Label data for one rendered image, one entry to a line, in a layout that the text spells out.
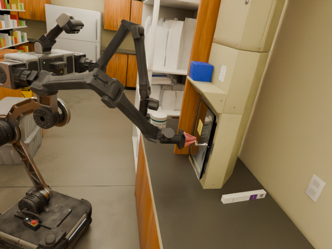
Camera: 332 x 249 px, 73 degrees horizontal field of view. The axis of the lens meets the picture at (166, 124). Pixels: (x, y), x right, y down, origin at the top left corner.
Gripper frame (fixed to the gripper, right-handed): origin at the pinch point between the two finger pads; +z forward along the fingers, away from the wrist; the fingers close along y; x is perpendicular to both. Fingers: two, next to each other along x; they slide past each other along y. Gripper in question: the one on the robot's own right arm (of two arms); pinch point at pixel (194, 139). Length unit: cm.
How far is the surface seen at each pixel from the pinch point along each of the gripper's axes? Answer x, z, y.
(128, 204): 75, -27, -120
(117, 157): 164, -39, -120
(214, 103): -11.5, 1.7, 25.6
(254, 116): 24, 50, 7
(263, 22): -11, 15, 63
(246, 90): -11.5, 16.4, 33.3
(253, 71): -11.5, 16.9, 42.4
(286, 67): 9, 50, 43
